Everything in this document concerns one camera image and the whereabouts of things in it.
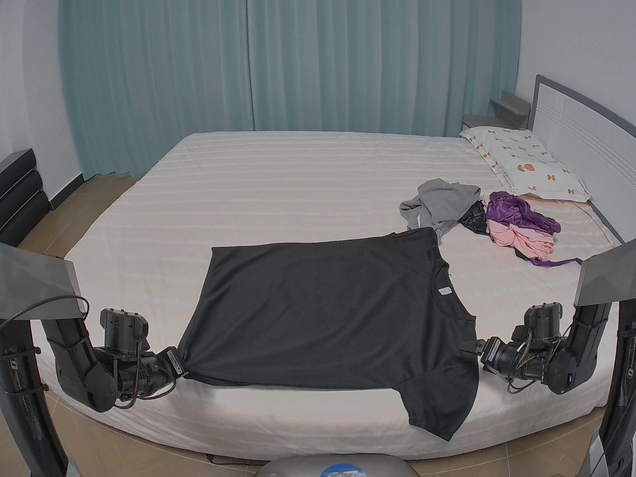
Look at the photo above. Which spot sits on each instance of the black T-shirt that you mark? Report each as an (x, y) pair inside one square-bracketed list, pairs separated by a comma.
[(323, 316)]

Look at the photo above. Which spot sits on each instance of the purple garment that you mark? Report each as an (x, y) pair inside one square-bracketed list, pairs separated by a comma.
[(507, 209)]

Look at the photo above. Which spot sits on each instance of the white printed pillow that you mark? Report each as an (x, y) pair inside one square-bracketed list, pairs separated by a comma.
[(526, 159)]

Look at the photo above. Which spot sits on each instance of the dark grey garment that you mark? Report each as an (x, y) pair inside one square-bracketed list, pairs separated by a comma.
[(521, 255)]

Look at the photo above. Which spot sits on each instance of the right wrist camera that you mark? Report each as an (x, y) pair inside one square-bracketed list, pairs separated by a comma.
[(489, 353)]

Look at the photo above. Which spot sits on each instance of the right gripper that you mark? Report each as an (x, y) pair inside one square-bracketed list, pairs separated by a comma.
[(508, 363)]

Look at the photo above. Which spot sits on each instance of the blue-green curtain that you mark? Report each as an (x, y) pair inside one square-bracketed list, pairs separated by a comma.
[(149, 67), (372, 57)]

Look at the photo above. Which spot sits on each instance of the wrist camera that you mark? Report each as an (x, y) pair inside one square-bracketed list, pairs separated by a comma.
[(176, 363), (489, 353)]

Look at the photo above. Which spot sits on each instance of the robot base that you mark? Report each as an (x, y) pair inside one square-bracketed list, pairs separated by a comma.
[(288, 467)]

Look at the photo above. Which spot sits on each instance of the grey bedside table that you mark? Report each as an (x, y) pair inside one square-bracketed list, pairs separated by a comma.
[(509, 103)]

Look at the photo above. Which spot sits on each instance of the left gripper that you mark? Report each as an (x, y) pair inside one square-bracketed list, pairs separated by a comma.
[(156, 375)]

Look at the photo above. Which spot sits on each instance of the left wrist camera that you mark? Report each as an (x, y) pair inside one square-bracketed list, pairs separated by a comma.
[(176, 363)]

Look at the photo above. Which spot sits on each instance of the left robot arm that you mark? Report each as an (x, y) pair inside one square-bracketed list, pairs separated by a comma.
[(74, 365)]

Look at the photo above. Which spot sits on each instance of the shiny black garment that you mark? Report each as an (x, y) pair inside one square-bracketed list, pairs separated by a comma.
[(474, 221)]

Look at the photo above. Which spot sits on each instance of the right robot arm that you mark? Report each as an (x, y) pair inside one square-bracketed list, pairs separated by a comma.
[(591, 326)]

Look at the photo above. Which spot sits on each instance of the bed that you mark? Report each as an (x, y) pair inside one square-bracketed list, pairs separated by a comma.
[(298, 182)]

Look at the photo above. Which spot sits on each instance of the pink garment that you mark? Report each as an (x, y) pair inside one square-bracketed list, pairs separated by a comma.
[(512, 239)]

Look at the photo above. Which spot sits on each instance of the black chest of drawers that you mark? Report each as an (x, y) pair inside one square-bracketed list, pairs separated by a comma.
[(20, 192)]

